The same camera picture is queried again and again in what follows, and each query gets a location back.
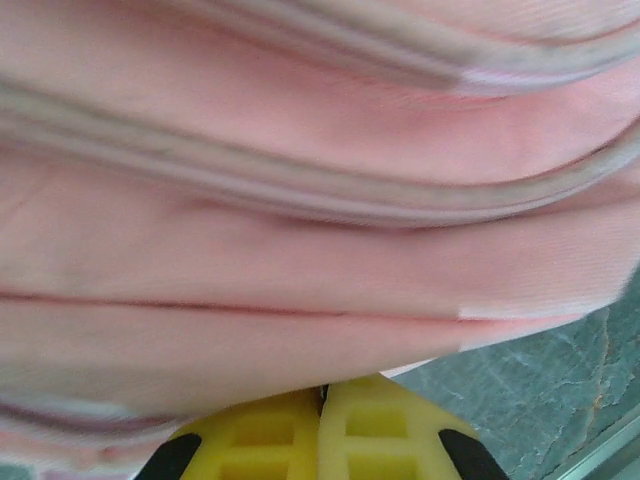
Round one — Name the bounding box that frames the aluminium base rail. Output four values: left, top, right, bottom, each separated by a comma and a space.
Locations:
549, 414, 640, 480

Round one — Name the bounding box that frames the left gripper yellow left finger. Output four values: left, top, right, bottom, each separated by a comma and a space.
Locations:
137, 387, 324, 480

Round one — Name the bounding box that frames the pink backpack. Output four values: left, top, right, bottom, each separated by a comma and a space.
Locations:
0, 0, 640, 474

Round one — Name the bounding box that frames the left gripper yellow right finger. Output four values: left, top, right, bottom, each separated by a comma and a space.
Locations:
319, 374, 506, 480

